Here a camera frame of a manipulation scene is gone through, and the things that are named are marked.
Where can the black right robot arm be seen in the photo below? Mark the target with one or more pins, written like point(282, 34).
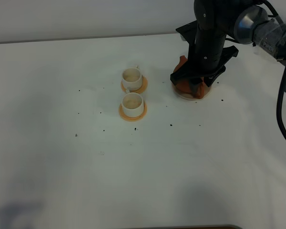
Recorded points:
point(246, 21)

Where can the white far teacup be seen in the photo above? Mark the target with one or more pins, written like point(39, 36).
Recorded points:
point(132, 79)

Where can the beige round teapot coaster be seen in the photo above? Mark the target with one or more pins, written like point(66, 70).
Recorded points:
point(203, 92)

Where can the orange far saucer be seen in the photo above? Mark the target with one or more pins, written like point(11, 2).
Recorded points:
point(140, 90)

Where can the white teacup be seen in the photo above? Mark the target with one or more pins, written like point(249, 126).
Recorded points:
point(132, 79)
point(132, 105)

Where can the brown clay teapot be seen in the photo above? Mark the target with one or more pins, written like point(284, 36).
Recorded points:
point(184, 85)

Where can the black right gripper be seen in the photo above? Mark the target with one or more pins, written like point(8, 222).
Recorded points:
point(207, 57)

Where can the orange saucer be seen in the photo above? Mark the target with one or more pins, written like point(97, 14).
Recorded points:
point(140, 90)
point(132, 119)

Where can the orange near saucer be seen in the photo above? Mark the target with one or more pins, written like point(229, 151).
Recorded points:
point(132, 119)

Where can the white near teacup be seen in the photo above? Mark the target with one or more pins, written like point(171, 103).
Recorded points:
point(132, 105)

